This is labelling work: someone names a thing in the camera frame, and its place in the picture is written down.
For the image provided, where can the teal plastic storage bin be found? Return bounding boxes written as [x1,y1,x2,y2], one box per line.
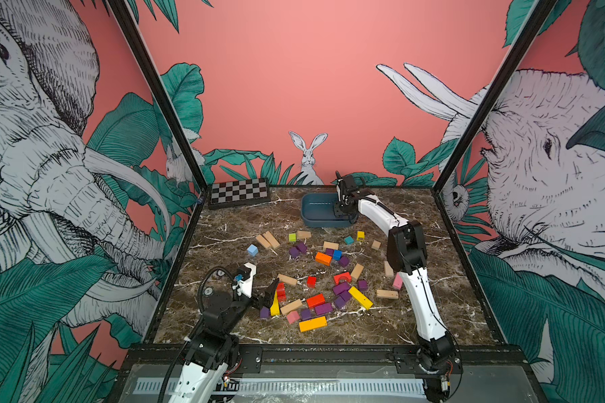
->
[301,192,358,228]

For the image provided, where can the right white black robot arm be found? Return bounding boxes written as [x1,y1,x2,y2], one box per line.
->
[334,174,457,402]

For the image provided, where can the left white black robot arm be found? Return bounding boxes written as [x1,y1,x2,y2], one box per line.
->
[157,263,279,402]

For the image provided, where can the purple bricks back left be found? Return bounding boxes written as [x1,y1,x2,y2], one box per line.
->
[289,241,309,260]

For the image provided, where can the light blue cube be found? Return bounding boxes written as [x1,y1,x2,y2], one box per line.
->
[247,244,258,257]

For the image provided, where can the natural wood brick middle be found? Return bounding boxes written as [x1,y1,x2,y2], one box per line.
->
[277,274,297,285]

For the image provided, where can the red stacked brick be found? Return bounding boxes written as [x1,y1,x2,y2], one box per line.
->
[277,282,287,302]

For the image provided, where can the upright yellow brick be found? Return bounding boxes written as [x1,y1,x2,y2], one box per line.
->
[270,298,281,317]

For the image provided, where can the natural wood brick pair left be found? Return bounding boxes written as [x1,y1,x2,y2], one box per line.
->
[255,231,280,249]

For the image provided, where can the natural wood brick front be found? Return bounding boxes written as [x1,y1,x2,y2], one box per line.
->
[281,299,304,316]

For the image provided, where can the pink brick front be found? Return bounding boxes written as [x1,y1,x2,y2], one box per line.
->
[287,311,300,324]

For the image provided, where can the pink brick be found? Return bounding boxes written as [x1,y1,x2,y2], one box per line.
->
[287,311,300,324]
[393,272,403,290]

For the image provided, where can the orange brick centre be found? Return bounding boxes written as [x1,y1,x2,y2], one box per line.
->
[315,252,332,266]

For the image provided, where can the orange red brick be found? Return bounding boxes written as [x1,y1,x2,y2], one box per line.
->
[306,293,326,309]

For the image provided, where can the natural wood brick upright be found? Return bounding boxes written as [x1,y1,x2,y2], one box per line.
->
[351,264,365,281]

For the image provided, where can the long yellow brick front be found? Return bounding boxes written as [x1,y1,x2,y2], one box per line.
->
[298,316,328,332]

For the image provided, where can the red arch brick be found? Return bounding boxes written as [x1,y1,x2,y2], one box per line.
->
[334,272,352,285]

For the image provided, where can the purple brick front centre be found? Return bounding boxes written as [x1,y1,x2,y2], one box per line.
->
[314,302,334,316]

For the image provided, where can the black white checkerboard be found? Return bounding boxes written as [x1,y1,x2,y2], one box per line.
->
[209,178,271,210]

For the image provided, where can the purple brick cluster centre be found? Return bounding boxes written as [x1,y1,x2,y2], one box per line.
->
[332,282,351,310]

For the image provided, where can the pink brick right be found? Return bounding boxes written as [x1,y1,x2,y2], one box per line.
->
[393,272,403,290]

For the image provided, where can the natural wood brick right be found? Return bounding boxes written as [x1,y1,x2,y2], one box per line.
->
[376,289,399,300]

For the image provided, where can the angled yellow brick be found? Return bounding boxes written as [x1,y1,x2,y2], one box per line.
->
[348,286,373,310]

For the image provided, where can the metal front rail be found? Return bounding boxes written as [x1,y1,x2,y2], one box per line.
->
[130,377,427,399]

